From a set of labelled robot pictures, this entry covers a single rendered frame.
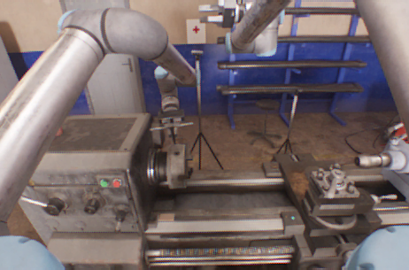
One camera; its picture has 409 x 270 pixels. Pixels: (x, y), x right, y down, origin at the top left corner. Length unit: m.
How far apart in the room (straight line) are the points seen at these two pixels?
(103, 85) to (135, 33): 3.96
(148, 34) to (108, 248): 1.09
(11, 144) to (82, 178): 0.69
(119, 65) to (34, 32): 1.50
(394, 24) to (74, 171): 1.14
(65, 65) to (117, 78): 3.86
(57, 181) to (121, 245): 0.46
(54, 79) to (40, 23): 4.33
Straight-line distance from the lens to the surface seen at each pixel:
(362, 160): 1.55
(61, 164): 1.18
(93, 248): 1.42
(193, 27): 3.91
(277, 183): 1.62
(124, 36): 0.63
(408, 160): 1.68
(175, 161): 1.19
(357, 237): 1.43
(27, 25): 5.01
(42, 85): 0.54
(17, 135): 0.50
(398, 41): 0.50
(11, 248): 0.36
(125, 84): 4.41
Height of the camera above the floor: 1.89
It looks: 30 degrees down
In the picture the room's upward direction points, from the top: 2 degrees counter-clockwise
